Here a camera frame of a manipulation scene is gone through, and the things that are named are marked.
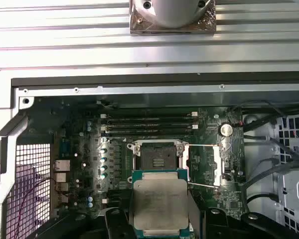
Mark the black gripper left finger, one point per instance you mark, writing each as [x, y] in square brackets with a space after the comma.
[117, 224]

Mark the silver perforated drive cage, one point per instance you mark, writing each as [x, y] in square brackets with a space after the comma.
[294, 189]

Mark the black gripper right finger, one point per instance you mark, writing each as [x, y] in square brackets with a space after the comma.
[215, 221]

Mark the CPU with silver top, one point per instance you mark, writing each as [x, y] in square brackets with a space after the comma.
[160, 204]

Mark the brown square base plate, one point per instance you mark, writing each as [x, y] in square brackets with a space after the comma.
[137, 28]

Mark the green motherboard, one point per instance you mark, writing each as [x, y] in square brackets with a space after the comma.
[206, 199]

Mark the open black PC case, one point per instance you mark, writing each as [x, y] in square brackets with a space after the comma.
[139, 92]

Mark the RAM slot with white clips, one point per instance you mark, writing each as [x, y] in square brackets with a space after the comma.
[149, 115]
[149, 127]
[114, 201]

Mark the RAM slot with black clips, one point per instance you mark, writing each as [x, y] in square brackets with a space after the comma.
[149, 132]
[149, 121]

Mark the metal socket cover frame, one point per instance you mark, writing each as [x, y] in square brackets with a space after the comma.
[218, 164]

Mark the CPU socket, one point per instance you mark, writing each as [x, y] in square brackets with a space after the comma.
[144, 154]

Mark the silver rear port block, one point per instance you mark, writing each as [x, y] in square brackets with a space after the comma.
[61, 178]
[62, 166]

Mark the silver coin battery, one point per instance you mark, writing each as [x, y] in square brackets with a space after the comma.
[225, 129]

